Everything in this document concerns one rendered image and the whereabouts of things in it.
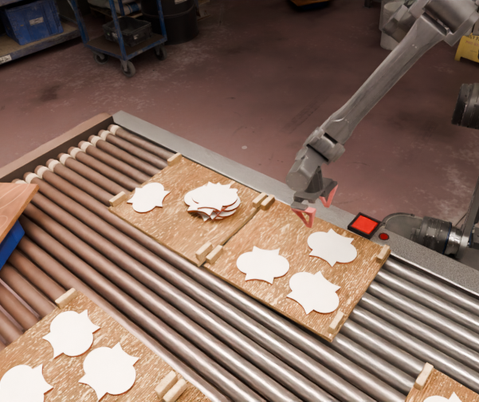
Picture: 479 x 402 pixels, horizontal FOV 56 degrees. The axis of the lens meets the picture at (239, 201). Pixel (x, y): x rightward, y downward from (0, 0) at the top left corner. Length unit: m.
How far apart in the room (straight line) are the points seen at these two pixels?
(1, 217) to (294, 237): 0.87
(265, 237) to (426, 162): 2.11
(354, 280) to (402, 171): 1.99
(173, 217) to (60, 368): 0.55
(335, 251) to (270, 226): 0.22
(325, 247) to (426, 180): 1.91
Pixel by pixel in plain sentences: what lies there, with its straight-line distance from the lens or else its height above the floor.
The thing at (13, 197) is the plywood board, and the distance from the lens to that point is 1.58.
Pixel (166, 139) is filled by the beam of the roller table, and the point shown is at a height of 0.92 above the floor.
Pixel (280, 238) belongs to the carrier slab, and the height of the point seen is 0.94.
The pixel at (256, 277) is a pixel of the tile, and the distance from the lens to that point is 1.26.
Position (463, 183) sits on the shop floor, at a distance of 3.22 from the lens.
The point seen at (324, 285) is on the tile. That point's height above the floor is 0.95.
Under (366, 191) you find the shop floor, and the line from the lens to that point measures 3.00.
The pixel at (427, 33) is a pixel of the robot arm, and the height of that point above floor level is 1.57.
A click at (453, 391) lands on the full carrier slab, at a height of 0.94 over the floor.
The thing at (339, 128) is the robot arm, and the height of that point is 1.35.
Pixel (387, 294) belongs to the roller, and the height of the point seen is 0.92.
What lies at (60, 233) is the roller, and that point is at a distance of 1.57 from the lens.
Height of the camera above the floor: 1.93
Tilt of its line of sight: 42 degrees down
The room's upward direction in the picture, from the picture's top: 5 degrees counter-clockwise
